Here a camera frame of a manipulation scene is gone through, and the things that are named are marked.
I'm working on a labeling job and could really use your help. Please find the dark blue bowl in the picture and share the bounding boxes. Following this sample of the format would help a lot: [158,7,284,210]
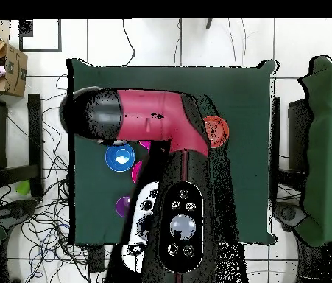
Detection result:
[105,143,136,172]

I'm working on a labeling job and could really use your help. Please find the small red bowl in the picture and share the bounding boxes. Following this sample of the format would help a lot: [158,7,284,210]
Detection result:
[131,159,144,184]

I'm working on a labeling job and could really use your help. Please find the small orange-red bowl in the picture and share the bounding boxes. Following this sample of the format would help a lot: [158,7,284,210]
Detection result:
[202,115,230,149]

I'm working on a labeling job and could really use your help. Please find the purple cup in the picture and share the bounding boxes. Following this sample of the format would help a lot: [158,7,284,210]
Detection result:
[115,195,132,219]

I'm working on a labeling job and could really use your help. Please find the black floor box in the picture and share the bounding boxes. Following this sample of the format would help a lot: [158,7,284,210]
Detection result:
[87,244,105,273]

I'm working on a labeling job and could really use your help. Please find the black stand base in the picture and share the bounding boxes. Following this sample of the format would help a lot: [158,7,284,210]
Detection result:
[273,202,307,232]

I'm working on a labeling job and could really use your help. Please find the small green floor cup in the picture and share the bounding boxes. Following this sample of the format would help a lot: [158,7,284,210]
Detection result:
[15,179,32,197]

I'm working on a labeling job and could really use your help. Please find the black stand with knob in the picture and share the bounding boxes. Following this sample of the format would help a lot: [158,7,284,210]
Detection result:
[0,199,38,231]

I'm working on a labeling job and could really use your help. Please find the cardboard box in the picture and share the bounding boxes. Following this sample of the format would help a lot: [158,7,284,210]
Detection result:
[0,43,29,98]

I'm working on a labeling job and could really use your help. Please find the black floor cable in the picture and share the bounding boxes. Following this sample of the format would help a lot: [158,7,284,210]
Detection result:
[121,19,136,66]

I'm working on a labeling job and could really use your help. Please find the tangle of black cables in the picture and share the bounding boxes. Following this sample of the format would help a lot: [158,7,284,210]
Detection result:
[4,73,110,283]

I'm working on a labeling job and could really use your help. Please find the blue cable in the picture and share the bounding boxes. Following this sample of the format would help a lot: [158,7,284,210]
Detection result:
[28,222,72,266]

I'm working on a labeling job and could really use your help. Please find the black square floor frame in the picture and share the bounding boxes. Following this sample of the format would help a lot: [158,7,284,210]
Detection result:
[18,19,63,53]

